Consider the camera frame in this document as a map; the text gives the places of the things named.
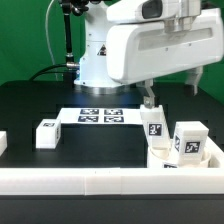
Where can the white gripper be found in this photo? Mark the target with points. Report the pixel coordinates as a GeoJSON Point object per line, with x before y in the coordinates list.
{"type": "Point", "coordinates": [137, 52]}

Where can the white round stool seat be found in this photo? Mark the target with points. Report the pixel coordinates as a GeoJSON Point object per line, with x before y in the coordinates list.
{"type": "Point", "coordinates": [176, 158]}

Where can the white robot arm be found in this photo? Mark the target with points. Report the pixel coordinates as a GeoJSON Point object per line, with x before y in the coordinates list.
{"type": "Point", "coordinates": [93, 66]}

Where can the white sheet with tags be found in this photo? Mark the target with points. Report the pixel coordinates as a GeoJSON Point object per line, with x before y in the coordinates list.
{"type": "Point", "coordinates": [101, 116]}

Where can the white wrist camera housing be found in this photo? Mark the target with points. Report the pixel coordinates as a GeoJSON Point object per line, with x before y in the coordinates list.
{"type": "Point", "coordinates": [139, 11]}

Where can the black camera stand pole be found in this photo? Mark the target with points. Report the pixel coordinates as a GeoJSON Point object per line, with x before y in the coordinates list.
{"type": "Point", "coordinates": [66, 9]}

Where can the white front fence wall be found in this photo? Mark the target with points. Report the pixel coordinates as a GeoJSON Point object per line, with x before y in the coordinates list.
{"type": "Point", "coordinates": [118, 181]}

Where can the white left fence wall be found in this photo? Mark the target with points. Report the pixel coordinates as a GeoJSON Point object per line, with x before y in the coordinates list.
{"type": "Point", "coordinates": [3, 141]}

